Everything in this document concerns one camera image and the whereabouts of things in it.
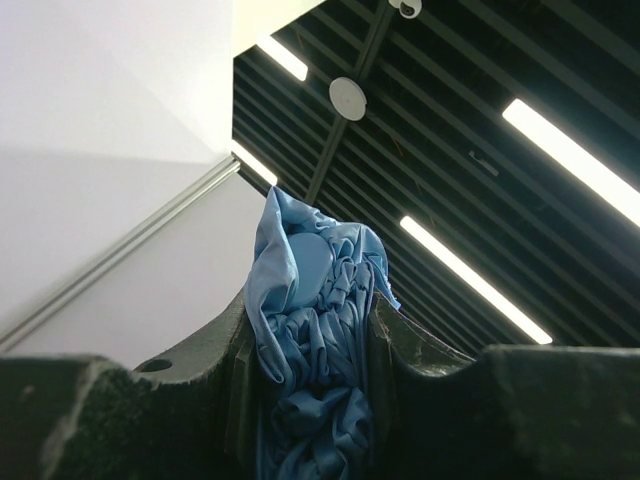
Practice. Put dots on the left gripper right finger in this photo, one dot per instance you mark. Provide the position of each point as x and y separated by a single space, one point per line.
512 412

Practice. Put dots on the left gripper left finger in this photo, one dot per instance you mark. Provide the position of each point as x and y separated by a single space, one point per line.
188 413

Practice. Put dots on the light blue folding umbrella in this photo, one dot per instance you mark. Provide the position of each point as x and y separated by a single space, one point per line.
308 297

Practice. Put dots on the long ceiling light strip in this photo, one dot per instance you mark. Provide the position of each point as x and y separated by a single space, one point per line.
574 158

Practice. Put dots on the round white ceiling fixture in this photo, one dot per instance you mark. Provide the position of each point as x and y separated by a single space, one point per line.
348 98

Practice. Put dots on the white ceiling dome camera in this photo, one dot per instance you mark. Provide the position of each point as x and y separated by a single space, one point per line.
408 9

